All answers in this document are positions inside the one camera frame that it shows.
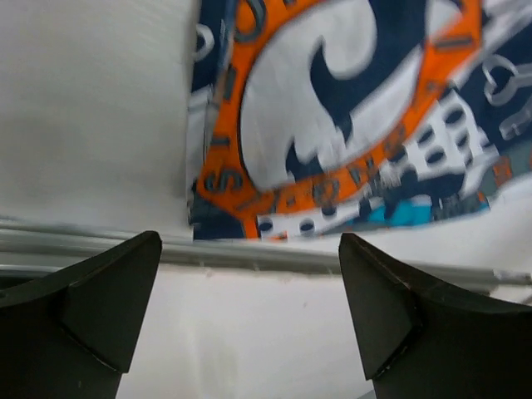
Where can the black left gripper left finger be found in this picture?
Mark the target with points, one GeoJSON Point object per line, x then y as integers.
{"type": "Point", "coordinates": [72, 333]}

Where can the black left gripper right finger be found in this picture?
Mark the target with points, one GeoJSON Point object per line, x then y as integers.
{"type": "Point", "coordinates": [422, 337]}

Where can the colourful patterned shorts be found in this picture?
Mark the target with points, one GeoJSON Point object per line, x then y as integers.
{"type": "Point", "coordinates": [310, 118]}

